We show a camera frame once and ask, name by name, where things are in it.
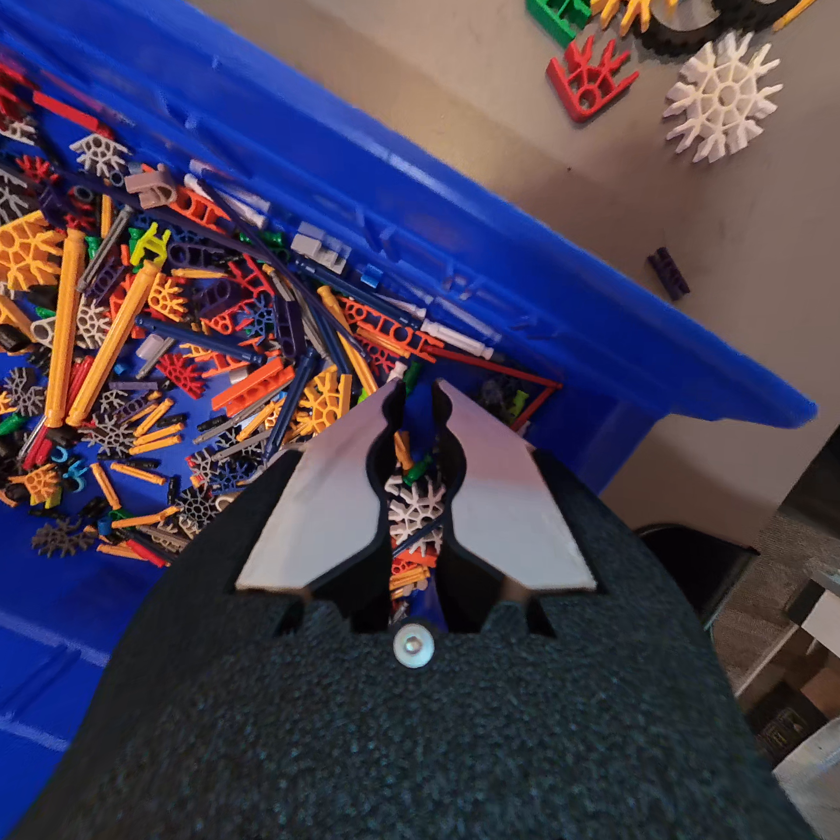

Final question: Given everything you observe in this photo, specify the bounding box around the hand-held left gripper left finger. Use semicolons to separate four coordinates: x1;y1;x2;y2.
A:
235;379;406;634

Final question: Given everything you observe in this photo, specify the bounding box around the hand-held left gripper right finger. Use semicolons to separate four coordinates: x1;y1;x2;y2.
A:
430;379;598;634

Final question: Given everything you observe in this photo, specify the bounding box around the pile of colourful construction pieces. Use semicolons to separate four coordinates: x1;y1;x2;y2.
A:
0;59;563;631

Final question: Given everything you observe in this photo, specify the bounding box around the blue plastic bin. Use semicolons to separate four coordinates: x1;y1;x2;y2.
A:
0;0;818;756

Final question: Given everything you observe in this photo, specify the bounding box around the long orange rod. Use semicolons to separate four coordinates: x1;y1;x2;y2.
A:
66;261;160;427
45;228;88;427

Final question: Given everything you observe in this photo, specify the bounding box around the orange connector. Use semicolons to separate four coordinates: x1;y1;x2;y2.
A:
591;0;680;34

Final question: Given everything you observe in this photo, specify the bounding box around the purple small connector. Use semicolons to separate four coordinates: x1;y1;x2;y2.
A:
646;248;691;301

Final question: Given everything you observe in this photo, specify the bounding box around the red connector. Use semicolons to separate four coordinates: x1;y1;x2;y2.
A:
546;36;641;124

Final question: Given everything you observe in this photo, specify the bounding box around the white snowflake connector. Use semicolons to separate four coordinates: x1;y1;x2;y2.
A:
663;31;784;164

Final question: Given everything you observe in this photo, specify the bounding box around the green connector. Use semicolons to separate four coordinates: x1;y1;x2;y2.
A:
525;0;593;48

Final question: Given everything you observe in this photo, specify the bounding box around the orange short rod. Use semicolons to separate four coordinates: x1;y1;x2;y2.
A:
771;0;820;32

